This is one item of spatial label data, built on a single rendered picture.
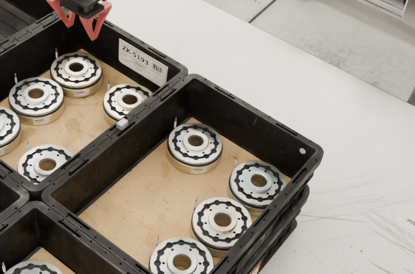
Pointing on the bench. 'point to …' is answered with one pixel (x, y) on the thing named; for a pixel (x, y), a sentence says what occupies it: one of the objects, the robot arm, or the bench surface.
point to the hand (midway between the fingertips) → (81, 29)
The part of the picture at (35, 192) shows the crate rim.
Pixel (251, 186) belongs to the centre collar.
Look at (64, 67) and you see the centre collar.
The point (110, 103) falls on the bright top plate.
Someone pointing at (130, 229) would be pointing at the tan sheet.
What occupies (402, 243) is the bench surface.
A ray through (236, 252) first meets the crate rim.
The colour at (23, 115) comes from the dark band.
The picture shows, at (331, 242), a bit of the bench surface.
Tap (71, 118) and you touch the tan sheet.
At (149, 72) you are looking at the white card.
